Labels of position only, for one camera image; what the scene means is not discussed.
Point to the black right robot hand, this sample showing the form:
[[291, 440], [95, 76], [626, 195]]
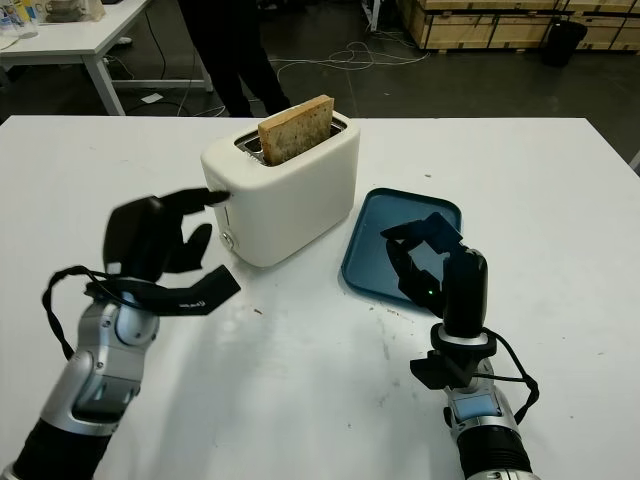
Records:
[[465, 295]]

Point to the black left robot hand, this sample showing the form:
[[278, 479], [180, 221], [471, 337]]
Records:
[[140, 235]]

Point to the white two-slot toaster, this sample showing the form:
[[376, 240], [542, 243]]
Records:
[[295, 215]]

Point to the brown bread slice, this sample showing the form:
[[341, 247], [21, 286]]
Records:
[[295, 131]]

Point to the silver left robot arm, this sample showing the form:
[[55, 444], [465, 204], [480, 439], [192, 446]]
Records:
[[100, 380]]

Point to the dark blue plastic tray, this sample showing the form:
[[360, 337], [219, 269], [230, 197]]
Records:
[[372, 260]]

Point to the small white floor sheet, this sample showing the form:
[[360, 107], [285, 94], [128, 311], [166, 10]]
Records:
[[152, 98]]

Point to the person in dark clothes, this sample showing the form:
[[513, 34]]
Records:
[[230, 60]]

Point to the white office table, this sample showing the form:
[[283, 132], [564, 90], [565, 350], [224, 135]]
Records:
[[55, 47]]

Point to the clear plastic bag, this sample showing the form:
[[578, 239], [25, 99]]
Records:
[[75, 11]]

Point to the clear bottle yellow label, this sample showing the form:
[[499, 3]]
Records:
[[25, 20]]

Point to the clear bottle blue label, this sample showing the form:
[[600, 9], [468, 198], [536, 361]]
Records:
[[5, 17]]

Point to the black waste bin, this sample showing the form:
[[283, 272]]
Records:
[[565, 45]]

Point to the wooden shipping crate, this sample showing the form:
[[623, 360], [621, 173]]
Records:
[[612, 25], [475, 25]]

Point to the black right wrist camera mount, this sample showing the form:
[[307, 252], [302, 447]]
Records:
[[435, 372]]

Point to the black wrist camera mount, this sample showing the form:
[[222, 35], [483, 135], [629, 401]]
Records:
[[210, 295], [435, 372]]

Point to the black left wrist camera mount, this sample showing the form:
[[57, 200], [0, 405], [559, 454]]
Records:
[[210, 295]]

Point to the white metal frame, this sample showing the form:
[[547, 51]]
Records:
[[636, 162]]

